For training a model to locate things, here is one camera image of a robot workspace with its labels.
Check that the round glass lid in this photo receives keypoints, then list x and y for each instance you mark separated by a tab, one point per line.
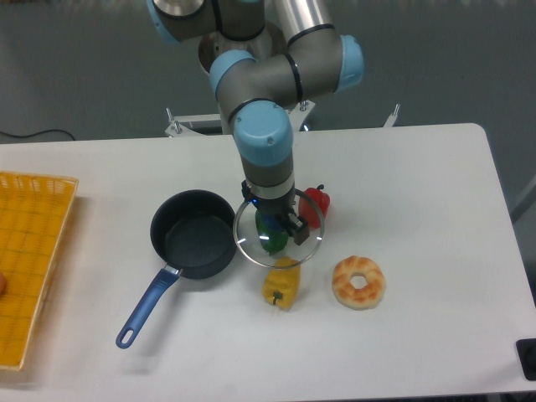
248	242

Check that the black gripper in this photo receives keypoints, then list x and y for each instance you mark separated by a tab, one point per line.
276	204

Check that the ring-shaped bread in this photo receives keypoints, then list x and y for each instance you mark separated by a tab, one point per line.
358	283

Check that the green bell pepper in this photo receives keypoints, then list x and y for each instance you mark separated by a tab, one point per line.
271	242

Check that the yellow bell pepper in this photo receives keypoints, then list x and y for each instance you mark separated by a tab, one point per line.
282	283

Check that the black object at table corner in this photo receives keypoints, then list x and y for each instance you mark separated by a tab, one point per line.
526	349

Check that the grey table leg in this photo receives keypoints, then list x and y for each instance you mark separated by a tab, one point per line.
524	201

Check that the yellow plastic basket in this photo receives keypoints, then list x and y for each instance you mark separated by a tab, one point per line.
34	211

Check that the dark saucepan blue handle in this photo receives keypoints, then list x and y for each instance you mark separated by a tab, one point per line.
192	232

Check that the red bell pepper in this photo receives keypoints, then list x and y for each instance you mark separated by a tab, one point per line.
321	199

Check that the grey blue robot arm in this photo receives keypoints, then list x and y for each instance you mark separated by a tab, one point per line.
262	134

